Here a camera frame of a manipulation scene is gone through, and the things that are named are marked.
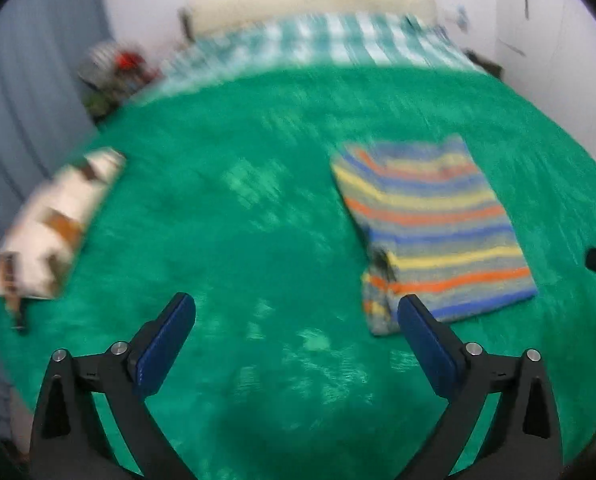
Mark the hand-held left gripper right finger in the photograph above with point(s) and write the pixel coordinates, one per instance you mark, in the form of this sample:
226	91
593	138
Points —
428	355

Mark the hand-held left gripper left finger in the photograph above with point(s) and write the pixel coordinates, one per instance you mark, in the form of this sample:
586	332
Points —
165	350

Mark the striped knitted sweater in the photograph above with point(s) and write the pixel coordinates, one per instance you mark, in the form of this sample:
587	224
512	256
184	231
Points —
433	225

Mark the pile of mixed clothes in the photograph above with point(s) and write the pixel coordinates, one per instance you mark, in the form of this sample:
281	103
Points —
110	95

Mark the green floral bedspread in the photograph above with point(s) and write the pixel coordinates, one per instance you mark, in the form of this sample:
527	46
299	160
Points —
228	210

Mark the cream brown patterned cushion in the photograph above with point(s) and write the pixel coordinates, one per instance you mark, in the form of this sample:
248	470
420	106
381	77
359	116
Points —
53	230

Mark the dark bedside table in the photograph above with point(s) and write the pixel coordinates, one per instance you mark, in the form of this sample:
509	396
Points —
485	64

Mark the white wardrobe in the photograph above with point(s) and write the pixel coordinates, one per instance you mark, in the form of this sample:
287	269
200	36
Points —
558	35

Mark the red cloth item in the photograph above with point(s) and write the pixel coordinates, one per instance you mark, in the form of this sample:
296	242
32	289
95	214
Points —
128	61

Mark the blue-grey curtain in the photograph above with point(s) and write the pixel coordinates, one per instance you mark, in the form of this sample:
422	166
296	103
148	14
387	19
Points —
33	85

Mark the grey knitted cloth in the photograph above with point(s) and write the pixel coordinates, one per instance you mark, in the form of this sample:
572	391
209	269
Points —
100	57

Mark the green plaid bed sheet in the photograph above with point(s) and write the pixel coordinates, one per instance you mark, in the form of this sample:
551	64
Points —
328	40

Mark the cream padded headboard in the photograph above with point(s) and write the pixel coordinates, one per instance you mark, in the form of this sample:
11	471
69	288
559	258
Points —
303	2

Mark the wall socket with blue plug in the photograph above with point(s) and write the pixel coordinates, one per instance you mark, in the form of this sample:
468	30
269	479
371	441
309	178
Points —
460	16

